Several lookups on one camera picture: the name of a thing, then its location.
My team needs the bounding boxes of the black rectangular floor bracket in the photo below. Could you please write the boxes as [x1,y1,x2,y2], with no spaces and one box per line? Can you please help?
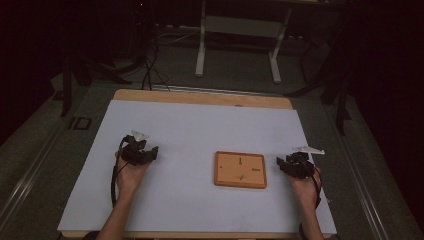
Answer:
[67,116,93,131]

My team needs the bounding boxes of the person's left hand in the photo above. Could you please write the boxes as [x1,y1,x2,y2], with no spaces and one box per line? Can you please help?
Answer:
[114,152,150,198]

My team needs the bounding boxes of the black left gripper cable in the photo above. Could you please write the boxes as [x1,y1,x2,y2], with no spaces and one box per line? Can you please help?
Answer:
[110,137,130,208]

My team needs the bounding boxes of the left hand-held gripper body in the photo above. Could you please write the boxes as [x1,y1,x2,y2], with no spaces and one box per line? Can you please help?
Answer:
[119,129,151,167]

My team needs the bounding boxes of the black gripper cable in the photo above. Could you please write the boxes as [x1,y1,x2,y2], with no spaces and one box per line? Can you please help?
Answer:
[305,162,324,210]
[110,137,130,208]

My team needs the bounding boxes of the metal floor rail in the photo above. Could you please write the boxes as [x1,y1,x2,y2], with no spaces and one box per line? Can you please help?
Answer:
[0,116,69,229]
[328,106,392,240]

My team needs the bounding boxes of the wooden board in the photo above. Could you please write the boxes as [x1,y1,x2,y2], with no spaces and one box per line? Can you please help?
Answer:
[213,150,268,190]

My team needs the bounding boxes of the black tripod legs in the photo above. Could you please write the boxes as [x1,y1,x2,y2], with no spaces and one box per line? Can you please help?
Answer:
[74,58,134,86]

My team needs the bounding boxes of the person's right hand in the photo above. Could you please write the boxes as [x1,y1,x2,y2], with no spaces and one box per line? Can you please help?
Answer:
[286,169,323,210]

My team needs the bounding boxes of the white desk frame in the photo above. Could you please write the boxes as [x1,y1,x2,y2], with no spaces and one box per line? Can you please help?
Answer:
[194,0,294,84]

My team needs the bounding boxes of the black metal stand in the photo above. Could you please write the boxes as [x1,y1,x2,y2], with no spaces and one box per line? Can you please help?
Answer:
[59,54,75,118]
[285,31,355,137]

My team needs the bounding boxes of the black floor cables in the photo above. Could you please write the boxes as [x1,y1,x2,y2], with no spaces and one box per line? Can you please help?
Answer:
[140,31,172,92]

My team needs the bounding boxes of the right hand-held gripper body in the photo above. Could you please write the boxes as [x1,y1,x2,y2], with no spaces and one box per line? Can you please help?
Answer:
[288,145,326,180]

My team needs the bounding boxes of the white table mat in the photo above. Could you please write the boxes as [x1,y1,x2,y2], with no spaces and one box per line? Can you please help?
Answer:
[57,99,338,235]

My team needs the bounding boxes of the metal floor strip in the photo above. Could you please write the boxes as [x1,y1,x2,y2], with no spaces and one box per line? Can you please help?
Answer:
[150,84,285,98]

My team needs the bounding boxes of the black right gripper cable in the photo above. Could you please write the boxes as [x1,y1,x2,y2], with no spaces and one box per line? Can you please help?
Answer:
[305,162,324,210]

